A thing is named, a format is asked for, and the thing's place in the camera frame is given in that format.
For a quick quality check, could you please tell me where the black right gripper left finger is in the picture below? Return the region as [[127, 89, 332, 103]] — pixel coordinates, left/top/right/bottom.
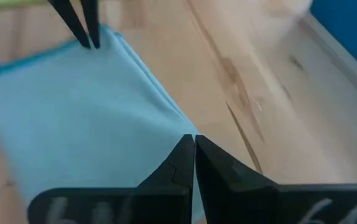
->
[[27, 134, 195, 224]]

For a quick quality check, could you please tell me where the teal plastic bin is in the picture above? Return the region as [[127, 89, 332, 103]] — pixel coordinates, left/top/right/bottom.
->
[[308, 0, 357, 80]]

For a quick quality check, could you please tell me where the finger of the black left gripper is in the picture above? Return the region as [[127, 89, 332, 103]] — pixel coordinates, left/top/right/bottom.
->
[[47, 0, 91, 49], [80, 0, 101, 49]]

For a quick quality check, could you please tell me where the light blue microfiber towel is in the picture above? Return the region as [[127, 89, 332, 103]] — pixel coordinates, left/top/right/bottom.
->
[[0, 24, 204, 218]]

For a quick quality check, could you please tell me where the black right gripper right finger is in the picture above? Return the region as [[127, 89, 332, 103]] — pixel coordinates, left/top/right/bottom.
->
[[195, 135, 357, 224]]

